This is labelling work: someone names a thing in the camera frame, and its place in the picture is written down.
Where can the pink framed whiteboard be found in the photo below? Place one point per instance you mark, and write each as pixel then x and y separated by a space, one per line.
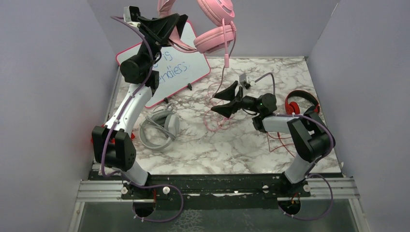
pixel 176 69

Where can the grey white headphones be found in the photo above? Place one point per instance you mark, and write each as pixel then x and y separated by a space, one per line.
pixel 166 121

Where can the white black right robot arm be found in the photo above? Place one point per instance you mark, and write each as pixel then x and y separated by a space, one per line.
pixel 312 139

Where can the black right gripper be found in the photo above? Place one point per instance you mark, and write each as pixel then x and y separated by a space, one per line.
pixel 226 109

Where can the black metal base rail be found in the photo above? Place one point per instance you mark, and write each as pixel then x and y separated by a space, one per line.
pixel 174 193

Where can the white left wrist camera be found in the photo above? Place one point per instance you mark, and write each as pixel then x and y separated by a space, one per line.
pixel 131 14

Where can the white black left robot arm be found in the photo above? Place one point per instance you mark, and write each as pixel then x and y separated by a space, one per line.
pixel 112 144

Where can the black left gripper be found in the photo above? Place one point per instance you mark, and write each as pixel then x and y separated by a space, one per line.
pixel 158 29

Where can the red plastic bin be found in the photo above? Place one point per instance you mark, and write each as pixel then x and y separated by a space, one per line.
pixel 132 135

